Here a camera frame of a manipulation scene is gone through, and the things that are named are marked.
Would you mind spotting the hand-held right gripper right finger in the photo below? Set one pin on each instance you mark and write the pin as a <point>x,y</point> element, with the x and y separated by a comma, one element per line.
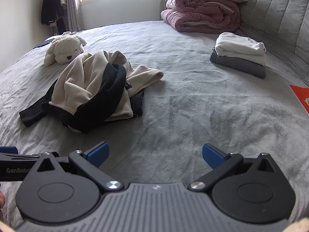
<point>213,153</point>

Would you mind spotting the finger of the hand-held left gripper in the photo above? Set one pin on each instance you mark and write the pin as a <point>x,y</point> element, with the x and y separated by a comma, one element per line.
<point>14,157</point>

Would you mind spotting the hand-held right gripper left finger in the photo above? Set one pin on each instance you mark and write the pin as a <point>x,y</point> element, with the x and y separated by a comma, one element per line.
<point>97,153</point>

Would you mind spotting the beige and black raglan sweatshirt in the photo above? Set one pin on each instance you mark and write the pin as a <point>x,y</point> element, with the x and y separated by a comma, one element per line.
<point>79,82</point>

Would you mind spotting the dark hanging clothes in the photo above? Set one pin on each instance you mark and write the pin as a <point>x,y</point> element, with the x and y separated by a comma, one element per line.
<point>52,4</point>

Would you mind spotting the person's left hand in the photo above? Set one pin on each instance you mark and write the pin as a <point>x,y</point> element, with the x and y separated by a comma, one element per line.
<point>2,200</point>

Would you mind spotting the grey bed sheet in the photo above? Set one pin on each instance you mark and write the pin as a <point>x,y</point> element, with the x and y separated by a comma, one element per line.
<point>193,101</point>

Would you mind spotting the grey folded garment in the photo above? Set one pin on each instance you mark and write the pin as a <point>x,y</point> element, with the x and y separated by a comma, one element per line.
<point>241,67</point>

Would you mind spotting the red book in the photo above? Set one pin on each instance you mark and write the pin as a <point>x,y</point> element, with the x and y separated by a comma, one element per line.
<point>300,94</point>

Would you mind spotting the white folded garment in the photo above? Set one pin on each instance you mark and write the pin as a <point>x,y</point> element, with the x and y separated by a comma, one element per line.
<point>239,47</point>

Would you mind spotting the white plush dog toy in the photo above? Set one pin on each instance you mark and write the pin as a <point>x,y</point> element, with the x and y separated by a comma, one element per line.
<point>64,48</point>

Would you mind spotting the dark flat device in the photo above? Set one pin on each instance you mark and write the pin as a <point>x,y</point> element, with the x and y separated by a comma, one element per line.
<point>44,43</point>

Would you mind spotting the pink folded quilt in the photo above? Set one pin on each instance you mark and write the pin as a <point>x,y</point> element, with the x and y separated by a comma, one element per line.
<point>200,14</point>

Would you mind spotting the grey quilted headboard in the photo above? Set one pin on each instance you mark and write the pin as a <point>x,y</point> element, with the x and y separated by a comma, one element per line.
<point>277,17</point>

